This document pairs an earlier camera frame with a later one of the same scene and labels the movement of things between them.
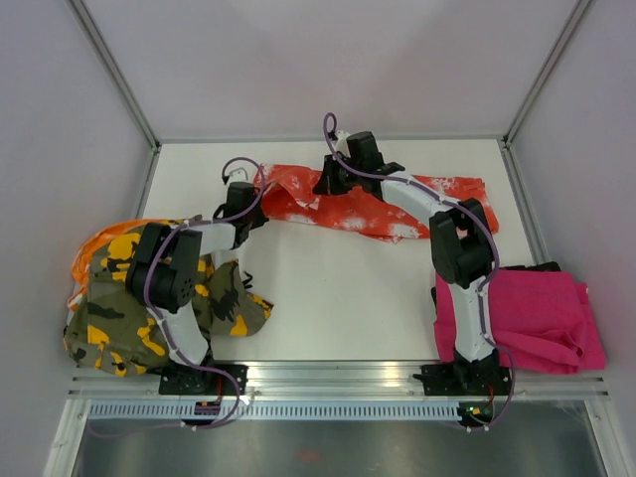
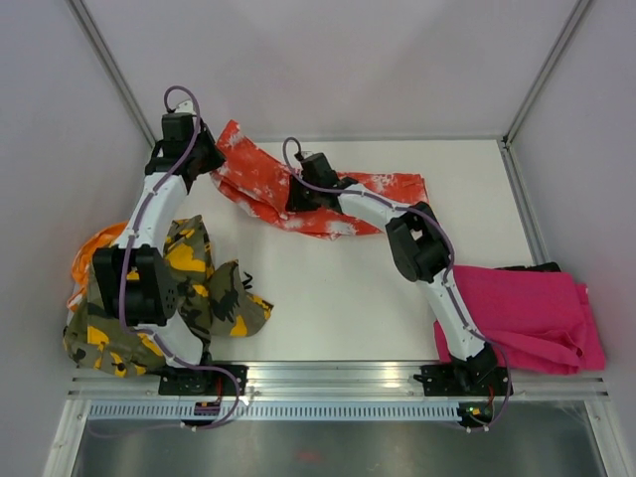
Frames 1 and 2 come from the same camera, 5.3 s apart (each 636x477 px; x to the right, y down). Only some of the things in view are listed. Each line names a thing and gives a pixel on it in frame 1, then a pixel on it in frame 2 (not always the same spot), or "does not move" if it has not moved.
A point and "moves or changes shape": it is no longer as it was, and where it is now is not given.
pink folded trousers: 541,320 does not move
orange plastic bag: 82,260 does not move
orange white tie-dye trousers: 285,193 moves or changes shape
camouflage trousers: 117,334 does not move
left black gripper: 260,220 → 218,157
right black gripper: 328,184 → 296,200
